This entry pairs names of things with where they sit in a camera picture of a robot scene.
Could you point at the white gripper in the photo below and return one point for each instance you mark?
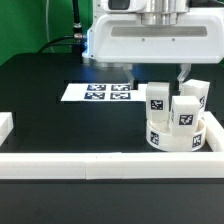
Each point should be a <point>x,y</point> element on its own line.
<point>156,31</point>

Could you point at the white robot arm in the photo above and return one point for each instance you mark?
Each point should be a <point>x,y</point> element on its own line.
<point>183,32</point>

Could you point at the white marker sheet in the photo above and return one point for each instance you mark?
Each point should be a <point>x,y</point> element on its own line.
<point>95,92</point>

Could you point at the white right fence wall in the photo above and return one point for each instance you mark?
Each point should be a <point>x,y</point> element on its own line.
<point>214,132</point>

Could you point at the white fence wall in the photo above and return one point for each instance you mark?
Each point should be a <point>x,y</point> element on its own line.
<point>86,166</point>
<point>6,125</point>
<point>214,132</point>

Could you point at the black cable vertical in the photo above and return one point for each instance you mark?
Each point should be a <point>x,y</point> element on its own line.
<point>76,16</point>

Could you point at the white front fence wall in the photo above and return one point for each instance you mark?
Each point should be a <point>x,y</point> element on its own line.
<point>86,166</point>

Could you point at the black cable horizontal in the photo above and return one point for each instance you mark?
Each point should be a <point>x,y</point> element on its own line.
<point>76,42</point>

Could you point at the white left fence wall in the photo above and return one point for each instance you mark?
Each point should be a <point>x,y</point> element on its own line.
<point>6,125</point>

